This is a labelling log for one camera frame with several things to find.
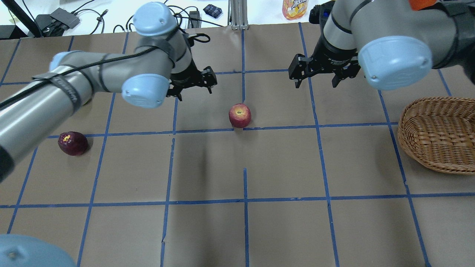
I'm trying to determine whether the dark blue small pouch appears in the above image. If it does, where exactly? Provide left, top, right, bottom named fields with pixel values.
left=203, top=4, right=223, bottom=19

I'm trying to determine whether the aluminium frame post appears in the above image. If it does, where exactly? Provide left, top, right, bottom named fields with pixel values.
left=228, top=0, right=249, bottom=30

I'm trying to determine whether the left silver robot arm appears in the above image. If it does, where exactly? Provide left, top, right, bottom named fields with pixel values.
left=0, top=2, right=217, bottom=181

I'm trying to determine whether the black monitor stand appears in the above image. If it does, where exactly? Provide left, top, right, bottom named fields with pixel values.
left=1, top=0, right=43, bottom=38

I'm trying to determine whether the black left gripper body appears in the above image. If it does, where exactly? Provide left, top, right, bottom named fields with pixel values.
left=170, top=61, right=201, bottom=89

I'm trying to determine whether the grey usb hub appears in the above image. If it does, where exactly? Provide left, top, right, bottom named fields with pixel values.
left=49, top=7, right=80, bottom=30

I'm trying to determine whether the orange juice bottle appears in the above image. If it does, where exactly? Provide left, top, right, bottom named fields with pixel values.
left=282, top=0, right=308, bottom=20

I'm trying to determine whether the dark red apple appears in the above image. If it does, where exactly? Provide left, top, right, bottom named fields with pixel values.
left=58, top=131, right=89, bottom=156

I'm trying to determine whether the wicker basket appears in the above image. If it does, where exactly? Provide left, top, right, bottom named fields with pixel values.
left=397, top=96, right=475, bottom=175

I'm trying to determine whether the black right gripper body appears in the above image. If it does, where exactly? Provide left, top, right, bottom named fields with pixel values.
left=311, top=39, right=359, bottom=74

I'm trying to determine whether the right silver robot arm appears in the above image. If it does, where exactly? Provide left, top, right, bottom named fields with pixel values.
left=288, top=0, right=475, bottom=90

